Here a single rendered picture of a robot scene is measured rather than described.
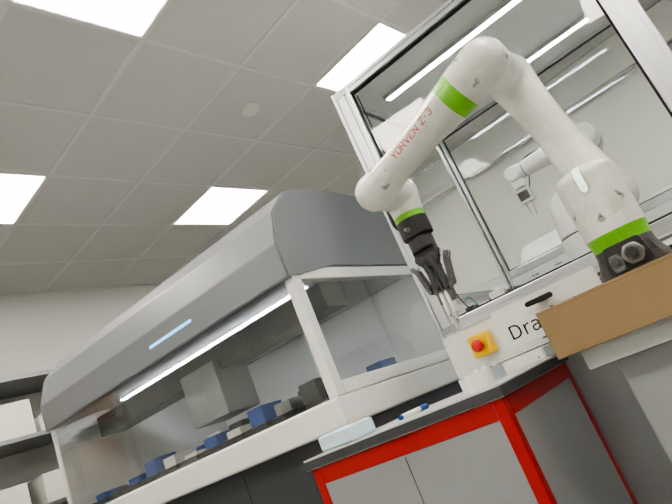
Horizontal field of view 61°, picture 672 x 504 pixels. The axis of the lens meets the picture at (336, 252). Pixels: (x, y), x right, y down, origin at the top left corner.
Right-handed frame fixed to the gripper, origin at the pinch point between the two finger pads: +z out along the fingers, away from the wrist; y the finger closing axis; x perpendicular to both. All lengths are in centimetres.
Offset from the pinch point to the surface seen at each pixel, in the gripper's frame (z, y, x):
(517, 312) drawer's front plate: 9.9, 15.0, 3.4
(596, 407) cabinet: 42, 12, 37
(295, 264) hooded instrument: -41, -58, 16
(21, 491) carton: -21, -357, 33
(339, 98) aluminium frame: -96, -23, 36
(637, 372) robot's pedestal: 31, 40, -21
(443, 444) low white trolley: 32.1, -6.2, -22.5
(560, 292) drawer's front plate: 9.8, 27.2, 3.8
